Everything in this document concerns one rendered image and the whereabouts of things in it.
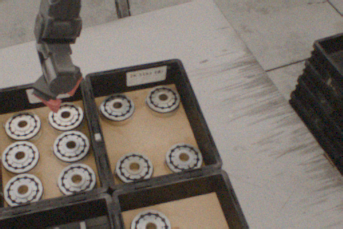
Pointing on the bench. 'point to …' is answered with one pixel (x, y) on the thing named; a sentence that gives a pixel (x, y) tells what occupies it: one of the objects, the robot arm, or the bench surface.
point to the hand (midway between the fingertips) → (61, 101)
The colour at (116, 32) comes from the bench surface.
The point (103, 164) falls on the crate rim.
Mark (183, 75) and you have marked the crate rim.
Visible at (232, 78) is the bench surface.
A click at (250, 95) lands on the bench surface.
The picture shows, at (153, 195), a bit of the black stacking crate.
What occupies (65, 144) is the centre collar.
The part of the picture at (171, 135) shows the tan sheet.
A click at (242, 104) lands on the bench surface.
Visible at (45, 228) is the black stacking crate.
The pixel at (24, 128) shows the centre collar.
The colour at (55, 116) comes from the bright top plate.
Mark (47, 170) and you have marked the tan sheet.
